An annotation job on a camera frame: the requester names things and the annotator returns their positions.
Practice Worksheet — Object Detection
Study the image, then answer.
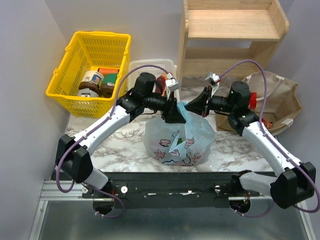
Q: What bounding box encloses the light blue plastic bag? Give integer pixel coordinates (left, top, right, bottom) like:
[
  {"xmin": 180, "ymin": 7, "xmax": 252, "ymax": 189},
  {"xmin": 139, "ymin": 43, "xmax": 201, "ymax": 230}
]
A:
[{"xmin": 143, "ymin": 102, "xmax": 215, "ymax": 167}]

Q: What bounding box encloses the red assorted candy bag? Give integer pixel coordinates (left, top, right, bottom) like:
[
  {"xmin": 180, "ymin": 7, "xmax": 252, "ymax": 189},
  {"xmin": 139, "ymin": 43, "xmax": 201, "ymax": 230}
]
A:
[{"xmin": 261, "ymin": 119, "xmax": 274, "ymax": 129}]

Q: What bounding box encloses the brown burlap tote bag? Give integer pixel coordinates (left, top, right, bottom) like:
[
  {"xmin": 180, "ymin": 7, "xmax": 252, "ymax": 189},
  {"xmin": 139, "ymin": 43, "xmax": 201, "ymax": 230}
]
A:
[{"xmin": 215, "ymin": 70, "xmax": 304, "ymax": 136}]

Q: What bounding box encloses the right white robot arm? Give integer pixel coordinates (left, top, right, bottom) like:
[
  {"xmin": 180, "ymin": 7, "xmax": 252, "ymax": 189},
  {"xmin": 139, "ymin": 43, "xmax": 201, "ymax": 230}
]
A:
[{"xmin": 185, "ymin": 81, "xmax": 320, "ymax": 209}]

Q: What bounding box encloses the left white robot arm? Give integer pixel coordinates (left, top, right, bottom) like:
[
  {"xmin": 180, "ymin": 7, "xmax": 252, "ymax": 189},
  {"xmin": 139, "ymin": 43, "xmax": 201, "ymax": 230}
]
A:
[{"xmin": 55, "ymin": 72, "xmax": 183, "ymax": 190}]

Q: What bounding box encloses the white plastic tray basket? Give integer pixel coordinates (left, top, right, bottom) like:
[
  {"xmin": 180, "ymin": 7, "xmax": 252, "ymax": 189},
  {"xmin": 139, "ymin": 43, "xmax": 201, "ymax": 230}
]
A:
[{"xmin": 123, "ymin": 64, "xmax": 175, "ymax": 103}]

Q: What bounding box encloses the green brown-lid jar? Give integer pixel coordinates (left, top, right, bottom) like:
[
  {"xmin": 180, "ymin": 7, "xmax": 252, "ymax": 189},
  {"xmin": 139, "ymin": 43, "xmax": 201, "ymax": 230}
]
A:
[{"xmin": 100, "ymin": 73, "xmax": 118, "ymax": 98}]

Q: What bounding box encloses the yellow plastic shopping basket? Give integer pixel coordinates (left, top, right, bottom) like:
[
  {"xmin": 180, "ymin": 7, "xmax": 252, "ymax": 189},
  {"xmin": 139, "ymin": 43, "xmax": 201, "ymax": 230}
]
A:
[{"xmin": 45, "ymin": 31, "xmax": 132, "ymax": 118}]

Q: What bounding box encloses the white brown-lid jar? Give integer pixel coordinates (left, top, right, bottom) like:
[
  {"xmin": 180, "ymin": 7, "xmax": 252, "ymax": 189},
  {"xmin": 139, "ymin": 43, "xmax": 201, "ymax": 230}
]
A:
[{"xmin": 78, "ymin": 70, "xmax": 104, "ymax": 98}]

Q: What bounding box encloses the white small cup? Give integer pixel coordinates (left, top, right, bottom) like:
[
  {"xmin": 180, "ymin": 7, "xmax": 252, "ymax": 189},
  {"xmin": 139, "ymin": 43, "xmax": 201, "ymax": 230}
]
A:
[{"xmin": 77, "ymin": 88, "xmax": 91, "ymax": 98}]

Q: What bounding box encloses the wooden shelf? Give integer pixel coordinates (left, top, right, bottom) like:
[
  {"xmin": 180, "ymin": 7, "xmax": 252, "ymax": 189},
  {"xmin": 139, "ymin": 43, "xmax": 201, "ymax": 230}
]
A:
[{"xmin": 177, "ymin": 0, "xmax": 290, "ymax": 80}]

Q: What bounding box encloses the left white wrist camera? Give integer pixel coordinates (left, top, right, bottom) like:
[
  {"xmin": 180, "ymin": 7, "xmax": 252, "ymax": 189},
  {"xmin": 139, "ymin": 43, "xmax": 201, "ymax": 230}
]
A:
[{"xmin": 165, "ymin": 72, "xmax": 181, "ymax": 95}]

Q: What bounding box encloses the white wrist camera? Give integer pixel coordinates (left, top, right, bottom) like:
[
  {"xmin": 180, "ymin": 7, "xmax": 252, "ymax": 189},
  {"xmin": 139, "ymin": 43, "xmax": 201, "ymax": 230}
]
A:
[
  {"xmin": 165, "ymin": 72, "xmax": 181, "ymax": 95},
  {"xmin": 205, "ymin": 71, "xmax": 221, "ymax": 86}
]

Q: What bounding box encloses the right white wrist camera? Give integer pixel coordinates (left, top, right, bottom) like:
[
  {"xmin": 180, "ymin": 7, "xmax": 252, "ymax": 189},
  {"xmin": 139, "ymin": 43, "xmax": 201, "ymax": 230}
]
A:
[{"xmin": 205, "ymin": 71, "xmax": 221, "ymax": 86}]

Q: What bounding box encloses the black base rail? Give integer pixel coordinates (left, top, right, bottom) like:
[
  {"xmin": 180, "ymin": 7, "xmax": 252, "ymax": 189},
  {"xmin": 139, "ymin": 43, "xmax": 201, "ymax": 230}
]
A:
[{"xmin": 41, "ymin": 171, "xmax": 276, "ymax": 210}]

